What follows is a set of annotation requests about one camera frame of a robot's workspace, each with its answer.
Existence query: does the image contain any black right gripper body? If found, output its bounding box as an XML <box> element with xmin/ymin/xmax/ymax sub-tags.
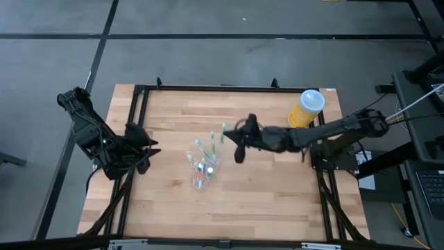
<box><xmin>235</xmin><ymin>113</ymin><xmax>271</xmax><ymax>151</ymax></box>

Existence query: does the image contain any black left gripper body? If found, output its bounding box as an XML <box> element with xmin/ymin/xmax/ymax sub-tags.
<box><xmin>122</xmin><ymin>123</ymin><xmax>153</xmax><ymax>175</ymax></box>

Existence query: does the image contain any clear acrylic organizer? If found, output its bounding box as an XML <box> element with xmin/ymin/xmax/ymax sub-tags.
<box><xmin>186</xmin><ymin>149</ymin><xmax>223</xmax><ymax>191</ymax></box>

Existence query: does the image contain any yellow disinfecting wipes canister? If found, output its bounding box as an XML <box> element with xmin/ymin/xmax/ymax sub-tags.
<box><xmin>287</xmin><ymin>89</ymin><xmax>326</xmax><ymax>128</ymax></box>

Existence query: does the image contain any black rig crossbar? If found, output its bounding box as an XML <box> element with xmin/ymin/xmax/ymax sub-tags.
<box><xmin>0</xmin><ymin>235</ymin><xmax>444</xmax><ymax>250</ymax></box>

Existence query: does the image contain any dark grey desk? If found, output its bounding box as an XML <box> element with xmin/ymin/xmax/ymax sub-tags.
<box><xmin>391</xmin><ymin>71</ymin><xmax>444</xmax><ymax>249</ymax></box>

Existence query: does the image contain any black keyboard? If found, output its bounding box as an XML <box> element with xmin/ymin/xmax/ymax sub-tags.
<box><xmin>416</xmin><ymin>169</ymin><xmax>444</xmax><ymax>220</ymax></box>

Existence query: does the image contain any black aluminium table frame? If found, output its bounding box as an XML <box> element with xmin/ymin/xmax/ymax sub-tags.
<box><xmin>78</xmin><ymin>76</ymin><xmax>370</xmax><ymax>250</ymax></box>

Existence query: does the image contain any yellow cable under desk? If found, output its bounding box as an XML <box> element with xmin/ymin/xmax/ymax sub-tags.
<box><xmin>391</xmin><ymin>203</ymin><xmax>431</xmax><ymax>250</ymax></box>

